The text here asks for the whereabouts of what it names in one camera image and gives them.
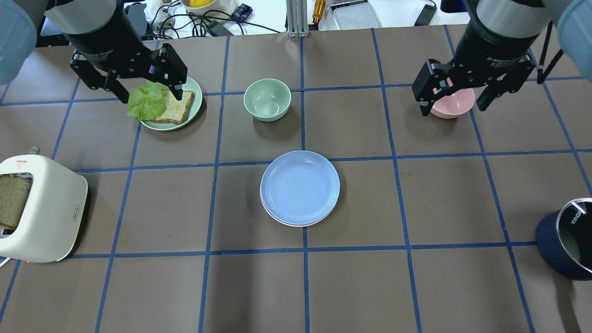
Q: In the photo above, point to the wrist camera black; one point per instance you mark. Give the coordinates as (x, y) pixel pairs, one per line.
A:
(455, 6)

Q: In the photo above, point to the bread slice on plate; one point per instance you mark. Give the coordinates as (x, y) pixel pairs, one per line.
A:
(176, 111)

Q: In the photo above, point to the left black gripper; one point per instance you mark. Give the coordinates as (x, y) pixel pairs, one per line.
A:
(102, 42)

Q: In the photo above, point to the cream bowl with toys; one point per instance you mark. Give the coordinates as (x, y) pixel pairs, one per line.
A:
(212, 8)

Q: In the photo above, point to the blue plate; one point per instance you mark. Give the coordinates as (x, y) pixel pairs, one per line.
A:
(300, 186)

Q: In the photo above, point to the aluminium frame post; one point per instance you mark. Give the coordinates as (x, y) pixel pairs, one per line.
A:
(297, 18)

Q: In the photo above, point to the pink plate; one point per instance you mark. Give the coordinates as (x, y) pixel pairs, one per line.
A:
(296, 225)

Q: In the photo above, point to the blue saucepan with lid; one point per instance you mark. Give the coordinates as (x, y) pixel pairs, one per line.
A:
(564, 239)

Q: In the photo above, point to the cream toaster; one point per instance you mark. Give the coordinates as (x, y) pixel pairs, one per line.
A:
(50, 219)

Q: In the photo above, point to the green bowl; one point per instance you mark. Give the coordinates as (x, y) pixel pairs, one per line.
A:
(267, 100)

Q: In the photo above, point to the green lettuce leaf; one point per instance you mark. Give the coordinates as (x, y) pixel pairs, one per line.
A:
(147, 102)

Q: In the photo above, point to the pink bowl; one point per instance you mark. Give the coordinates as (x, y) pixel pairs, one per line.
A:
(455, 105)

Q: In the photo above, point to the bread slice in toaster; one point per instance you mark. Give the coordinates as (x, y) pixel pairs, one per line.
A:
(14, 192)

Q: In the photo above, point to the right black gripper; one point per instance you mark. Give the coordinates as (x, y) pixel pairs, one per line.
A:
(489, 46)

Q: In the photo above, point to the green plate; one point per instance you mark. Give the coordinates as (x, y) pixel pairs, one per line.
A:
(190, 85)

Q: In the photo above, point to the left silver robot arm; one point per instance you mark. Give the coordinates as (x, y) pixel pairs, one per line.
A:
(20, 20)

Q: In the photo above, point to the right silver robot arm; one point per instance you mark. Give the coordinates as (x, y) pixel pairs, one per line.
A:
(526, 18)

